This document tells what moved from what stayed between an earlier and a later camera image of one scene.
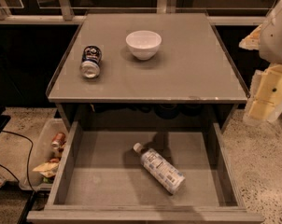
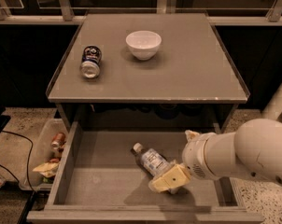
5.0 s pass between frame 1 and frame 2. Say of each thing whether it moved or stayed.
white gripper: moved
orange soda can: stayed
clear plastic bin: stayed
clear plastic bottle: stayed
